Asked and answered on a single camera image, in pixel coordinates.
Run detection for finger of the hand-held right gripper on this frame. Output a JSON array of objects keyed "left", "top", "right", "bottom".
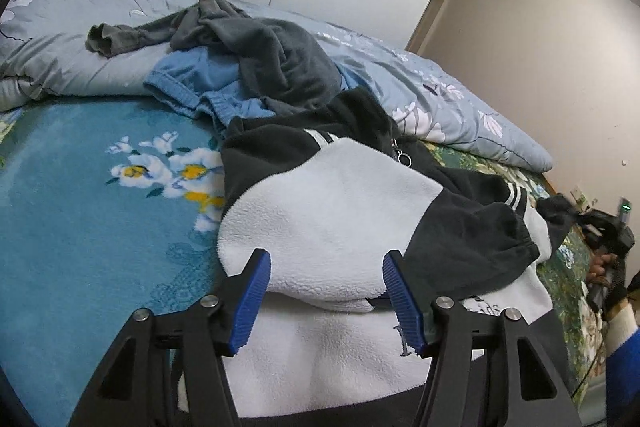
[{"left": 575, "top": 209, "right": 610, "bottom": 254}]

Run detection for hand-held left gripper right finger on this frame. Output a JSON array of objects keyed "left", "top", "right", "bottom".
[{"left": 382, "top": 249, "right": 583, "bottom": 427}]

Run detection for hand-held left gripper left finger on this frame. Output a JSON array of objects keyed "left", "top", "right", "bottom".
[{"left": 67, "top": 248, "right": 272, "bottom": 427}]

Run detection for black and white fleece jacket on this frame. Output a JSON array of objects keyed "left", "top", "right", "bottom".
[{"left": 217, "top": 86, "right": 576, "bottom": 420}]

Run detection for person's right forearm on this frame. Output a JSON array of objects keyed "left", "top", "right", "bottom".
[{"left": 601, "top": 272, "right": 640, "bottom": 427}]

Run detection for person's right hand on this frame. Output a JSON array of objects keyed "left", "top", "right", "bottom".
[{"left": 584, "top": 252, "right": 623, "bottom": 290}]

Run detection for teal floral blanket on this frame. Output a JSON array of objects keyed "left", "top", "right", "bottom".
[{"left": 0, "top": 96, "right": 608, "bottom": 427}]

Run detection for dark grey fleece pants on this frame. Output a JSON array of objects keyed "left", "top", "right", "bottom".
[{"left": 200, "top": 14, "right": 346, "bottom": 114}]

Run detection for grey t-shirt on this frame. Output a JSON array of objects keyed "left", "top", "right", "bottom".
[{"left": 86, "top": 0, "right": 251, "bottom": 59}]

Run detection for grey-blue floral quilt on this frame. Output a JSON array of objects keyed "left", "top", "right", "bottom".
[{"left": 0, "top": 0, "right": 554, "bottom": 172}]

